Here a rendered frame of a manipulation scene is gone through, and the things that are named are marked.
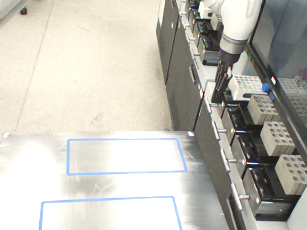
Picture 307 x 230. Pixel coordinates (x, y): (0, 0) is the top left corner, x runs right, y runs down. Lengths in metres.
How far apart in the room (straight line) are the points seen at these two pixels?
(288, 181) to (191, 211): 0.30
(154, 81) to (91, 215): 2.08
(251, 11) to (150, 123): 1.42
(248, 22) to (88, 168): 0.69
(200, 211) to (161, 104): 1.76
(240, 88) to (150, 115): 1.25
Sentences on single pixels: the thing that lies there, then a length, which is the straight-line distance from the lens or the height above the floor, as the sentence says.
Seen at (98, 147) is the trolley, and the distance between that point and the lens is 1.17.
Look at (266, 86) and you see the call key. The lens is 1.28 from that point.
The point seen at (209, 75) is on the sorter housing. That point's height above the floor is 0.73.
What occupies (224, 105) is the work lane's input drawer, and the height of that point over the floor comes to 0.80.
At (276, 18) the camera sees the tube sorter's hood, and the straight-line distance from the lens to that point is 1.34.
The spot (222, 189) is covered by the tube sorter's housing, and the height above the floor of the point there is 0.58.
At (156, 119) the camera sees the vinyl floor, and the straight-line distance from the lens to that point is 2.61.
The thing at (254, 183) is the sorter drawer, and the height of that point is 0.80.
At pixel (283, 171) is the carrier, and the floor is 0.86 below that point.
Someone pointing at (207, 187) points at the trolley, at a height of 0.82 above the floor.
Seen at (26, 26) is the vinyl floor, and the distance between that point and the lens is 3.62.
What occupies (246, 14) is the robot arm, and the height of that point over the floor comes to 1.15.
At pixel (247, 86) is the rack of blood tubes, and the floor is 0.87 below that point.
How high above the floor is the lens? 1.63
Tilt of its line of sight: 38 degrees down
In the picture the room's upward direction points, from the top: 10 degrees clockwise
